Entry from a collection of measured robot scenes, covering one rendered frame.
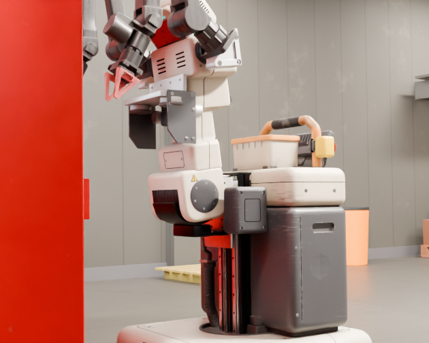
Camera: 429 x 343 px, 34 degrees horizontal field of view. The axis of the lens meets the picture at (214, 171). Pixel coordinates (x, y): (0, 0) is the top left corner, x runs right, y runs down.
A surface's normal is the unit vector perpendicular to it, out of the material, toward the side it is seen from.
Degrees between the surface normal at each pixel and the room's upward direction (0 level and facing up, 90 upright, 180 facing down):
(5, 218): 90
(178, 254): 90
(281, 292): 90
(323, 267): 88
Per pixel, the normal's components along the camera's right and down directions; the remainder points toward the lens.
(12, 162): 0.33, -0.04
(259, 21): 0.55, -0.04
